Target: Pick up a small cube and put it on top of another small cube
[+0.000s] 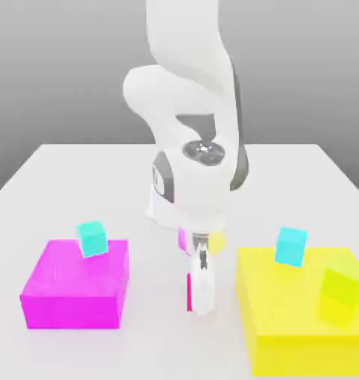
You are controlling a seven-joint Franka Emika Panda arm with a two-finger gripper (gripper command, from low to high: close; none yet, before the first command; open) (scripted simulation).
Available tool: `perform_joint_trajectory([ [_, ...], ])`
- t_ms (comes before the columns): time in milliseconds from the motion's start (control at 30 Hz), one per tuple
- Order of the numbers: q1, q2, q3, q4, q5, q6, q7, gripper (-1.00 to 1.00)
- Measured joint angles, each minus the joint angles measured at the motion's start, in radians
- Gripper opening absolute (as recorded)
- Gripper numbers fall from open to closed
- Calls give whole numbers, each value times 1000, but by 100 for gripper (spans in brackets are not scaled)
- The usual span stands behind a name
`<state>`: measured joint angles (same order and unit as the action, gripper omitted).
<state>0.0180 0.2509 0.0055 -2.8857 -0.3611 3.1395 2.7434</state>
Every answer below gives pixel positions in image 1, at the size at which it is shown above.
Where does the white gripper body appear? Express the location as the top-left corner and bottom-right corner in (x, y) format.
(190, 249), (216, 316)

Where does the small turquoise cube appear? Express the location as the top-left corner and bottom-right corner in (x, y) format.
(76, 220), (109, 259)

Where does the large magenta box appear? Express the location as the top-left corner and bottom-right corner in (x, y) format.
(19, 239), (130, 330)

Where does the small cyan cube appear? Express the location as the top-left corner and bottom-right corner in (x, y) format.
(274, 226), (309, 269)

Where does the large yellow box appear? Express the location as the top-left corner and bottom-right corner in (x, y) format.
(235, 246), (359, 378)

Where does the small pink cube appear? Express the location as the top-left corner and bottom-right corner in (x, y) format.
(186, 272), (194, 312)

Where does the small lime cube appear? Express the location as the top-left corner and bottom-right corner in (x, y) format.
(317, 255), (359, 330)

